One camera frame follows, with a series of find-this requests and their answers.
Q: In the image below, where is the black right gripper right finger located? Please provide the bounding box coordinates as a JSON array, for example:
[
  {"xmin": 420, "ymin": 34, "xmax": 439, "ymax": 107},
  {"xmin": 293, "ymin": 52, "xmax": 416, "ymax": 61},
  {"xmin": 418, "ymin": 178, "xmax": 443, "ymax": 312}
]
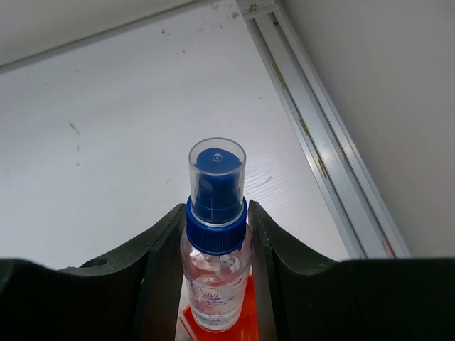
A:
[{"xmin": 248, "ymin": 201, "xmax": 454, "ymax": 340}]

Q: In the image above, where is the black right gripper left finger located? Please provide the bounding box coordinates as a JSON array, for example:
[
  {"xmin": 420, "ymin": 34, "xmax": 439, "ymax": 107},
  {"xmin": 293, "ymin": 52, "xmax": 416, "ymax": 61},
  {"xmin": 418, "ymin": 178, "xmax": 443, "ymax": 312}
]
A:
[{"xmin": 1, "ymin": 204, "xmax": 186, "ymax": 340}]

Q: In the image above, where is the clear spray bottle blue cap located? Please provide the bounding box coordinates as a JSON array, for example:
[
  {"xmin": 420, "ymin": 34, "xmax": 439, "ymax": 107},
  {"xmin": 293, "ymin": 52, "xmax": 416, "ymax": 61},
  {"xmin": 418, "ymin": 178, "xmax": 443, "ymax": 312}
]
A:
[{"xmin": 179, "ymin": 136, "xmax": 254, "ymax": 333}]

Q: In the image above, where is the orange round stationery container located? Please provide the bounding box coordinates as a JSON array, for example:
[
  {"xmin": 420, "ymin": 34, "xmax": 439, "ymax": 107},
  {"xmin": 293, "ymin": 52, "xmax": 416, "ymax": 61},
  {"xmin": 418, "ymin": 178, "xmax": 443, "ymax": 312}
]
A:
[{"xmin": 175, "ymin": 274, "xmax": 259, "ymax": 340}]

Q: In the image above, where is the aluminium frame rail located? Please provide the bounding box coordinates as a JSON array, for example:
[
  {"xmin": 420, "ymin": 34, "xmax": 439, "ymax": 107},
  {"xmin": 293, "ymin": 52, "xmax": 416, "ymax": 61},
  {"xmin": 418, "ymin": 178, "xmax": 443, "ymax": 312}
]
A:
[{"xmin": 237, "ymin": 1, "xmax": 411, "ymax": 259}]

